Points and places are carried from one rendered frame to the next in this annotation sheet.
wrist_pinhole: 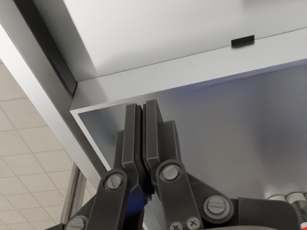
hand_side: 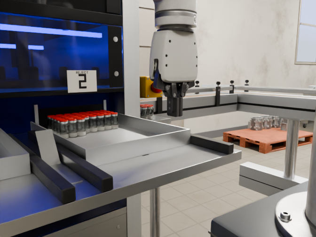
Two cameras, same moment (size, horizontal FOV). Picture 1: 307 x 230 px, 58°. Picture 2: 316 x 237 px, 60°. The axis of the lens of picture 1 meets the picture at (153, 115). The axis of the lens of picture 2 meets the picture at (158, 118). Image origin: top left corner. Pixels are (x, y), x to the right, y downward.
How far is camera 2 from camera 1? 0.48 m
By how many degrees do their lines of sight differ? 44
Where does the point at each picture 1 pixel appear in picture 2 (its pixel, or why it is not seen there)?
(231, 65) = (150, 141)
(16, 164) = (188, 202)
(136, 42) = (179, 150)
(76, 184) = not seen: hidden behind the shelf
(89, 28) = (194, 149)
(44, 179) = (164, 196)
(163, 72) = (167, 142)
